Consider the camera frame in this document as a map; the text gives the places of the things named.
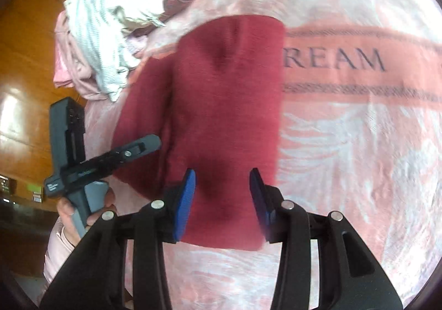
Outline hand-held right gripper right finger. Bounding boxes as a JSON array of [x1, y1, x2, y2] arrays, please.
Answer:
[[249, 168, 404, 310]]

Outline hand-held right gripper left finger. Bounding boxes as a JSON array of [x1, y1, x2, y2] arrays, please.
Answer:
[[40, 168, 197, 310]]

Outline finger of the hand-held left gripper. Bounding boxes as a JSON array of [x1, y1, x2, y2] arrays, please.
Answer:
[[104, 134, 162, 170]]

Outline maroon knit sweater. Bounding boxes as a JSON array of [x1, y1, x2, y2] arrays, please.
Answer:
[[111, 14, 285, 252]]

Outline person's left hand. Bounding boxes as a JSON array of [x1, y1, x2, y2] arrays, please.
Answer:
[[56, 187, 117, 249]]

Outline pale pink garment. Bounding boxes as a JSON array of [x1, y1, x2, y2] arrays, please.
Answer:
[[52, 11, 149, 101]]

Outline pink printed blanket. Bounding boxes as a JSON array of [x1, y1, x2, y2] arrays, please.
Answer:
[[83, 0, 442, 310]]

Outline white striped garment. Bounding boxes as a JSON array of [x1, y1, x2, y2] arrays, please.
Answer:
[[64, 0, 166, 102]]

